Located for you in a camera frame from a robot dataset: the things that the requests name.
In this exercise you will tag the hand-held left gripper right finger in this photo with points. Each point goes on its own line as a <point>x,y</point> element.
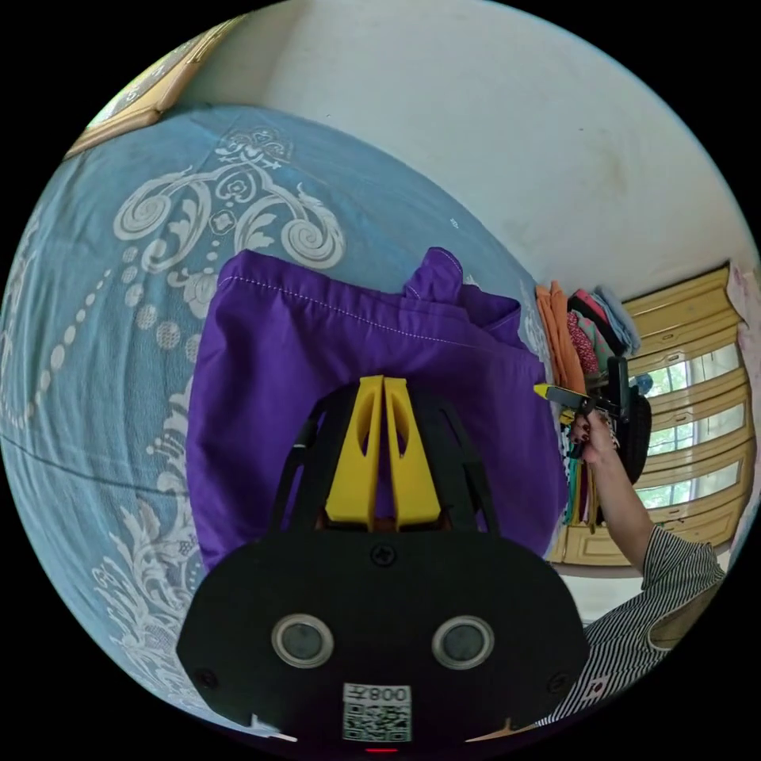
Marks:
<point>416,475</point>

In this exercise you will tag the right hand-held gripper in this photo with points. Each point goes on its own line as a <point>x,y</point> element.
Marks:
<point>637,434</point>

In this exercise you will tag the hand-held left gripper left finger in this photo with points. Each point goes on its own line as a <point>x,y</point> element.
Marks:
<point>351,475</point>

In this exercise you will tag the purple sleeveless jacket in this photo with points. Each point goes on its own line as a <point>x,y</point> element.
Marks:
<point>267,386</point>

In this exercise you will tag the person's right forearm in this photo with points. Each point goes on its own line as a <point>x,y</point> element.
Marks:
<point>621,511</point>

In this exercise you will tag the person's right hand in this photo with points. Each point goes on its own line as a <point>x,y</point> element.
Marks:
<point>597,440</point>

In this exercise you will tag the pile of clothes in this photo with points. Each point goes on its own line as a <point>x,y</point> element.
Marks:
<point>562,339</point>

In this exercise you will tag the yellow wooden multi-pane window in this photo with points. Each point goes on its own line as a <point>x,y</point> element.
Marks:
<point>689,416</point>

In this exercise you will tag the pale floral curtain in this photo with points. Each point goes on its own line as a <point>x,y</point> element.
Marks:
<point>746,333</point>

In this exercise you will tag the person's body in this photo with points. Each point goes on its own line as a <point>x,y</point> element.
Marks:
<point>654,600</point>

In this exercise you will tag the bed with blue printed sheet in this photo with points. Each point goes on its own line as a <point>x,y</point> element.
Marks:
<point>89,357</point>

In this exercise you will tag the wooden framed window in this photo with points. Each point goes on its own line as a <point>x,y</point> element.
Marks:
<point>148,89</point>

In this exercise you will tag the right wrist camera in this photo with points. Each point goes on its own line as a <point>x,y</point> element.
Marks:
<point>618,386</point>

